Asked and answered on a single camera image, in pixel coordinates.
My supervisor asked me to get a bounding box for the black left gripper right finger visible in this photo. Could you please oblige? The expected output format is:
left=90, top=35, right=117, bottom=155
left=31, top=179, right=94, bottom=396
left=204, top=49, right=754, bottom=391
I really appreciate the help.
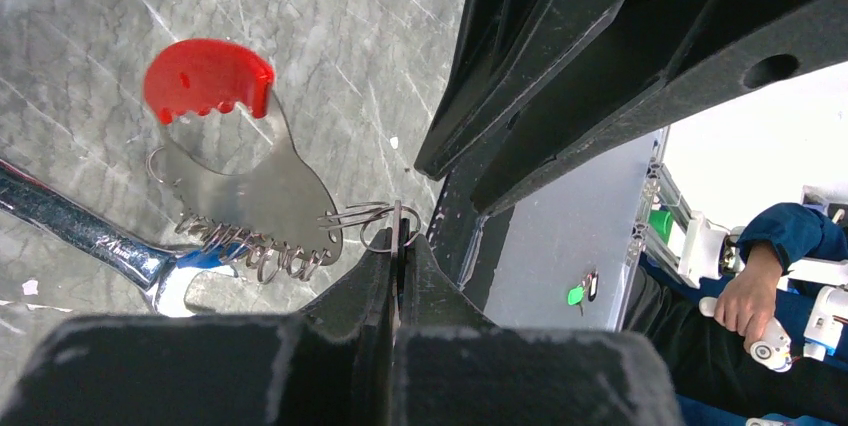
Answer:
left=390, top=220, right=683, bottom=425

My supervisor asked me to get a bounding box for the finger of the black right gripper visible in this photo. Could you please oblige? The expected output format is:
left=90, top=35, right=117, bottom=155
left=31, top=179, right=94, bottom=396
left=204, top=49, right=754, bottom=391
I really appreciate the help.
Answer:
left=471, top=0, right=847, bottom=214
left=415, top=0, right=626, bottom=179

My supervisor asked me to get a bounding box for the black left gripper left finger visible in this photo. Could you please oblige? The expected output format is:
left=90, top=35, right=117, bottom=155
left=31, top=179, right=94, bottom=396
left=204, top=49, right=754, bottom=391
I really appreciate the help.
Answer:
left=1, top=229, right=398, bottom=425

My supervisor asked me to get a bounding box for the metal split keyring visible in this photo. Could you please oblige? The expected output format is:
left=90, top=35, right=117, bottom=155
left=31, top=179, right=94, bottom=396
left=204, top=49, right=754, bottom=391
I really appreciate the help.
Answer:
left=316, top=200, right=424, bottom=255

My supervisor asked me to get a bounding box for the blue sleeved forearm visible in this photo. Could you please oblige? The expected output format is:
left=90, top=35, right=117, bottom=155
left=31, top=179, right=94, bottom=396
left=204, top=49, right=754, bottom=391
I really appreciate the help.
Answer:
left=737, top=203, right=847, bottom=273

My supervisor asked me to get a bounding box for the operator hand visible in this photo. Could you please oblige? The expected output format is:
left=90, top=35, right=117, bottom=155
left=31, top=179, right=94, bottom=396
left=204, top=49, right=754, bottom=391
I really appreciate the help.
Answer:
left=714, top=243, right=783, bottom=350

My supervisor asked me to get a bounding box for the green tagged key bunch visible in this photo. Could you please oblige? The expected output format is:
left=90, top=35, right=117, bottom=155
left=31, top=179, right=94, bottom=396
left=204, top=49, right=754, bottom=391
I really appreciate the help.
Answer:
left=566, top=270, right=599, bottom=315

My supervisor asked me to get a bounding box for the silver open-end wrench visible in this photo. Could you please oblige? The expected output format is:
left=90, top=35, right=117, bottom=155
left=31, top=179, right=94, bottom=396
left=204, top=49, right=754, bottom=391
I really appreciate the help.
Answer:
left=1, top=160, right=239, bottom=318

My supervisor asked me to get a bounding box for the aluminium frame rail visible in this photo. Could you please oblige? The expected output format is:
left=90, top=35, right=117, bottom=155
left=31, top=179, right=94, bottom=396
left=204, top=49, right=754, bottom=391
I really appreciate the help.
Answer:
left=634, top=131, right=736, bottom=289

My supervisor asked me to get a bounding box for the white teleoperation handle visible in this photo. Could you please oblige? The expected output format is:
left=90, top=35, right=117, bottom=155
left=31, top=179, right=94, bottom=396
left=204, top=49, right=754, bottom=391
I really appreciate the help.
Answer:
left=698, top=295, right=796, bottom=375

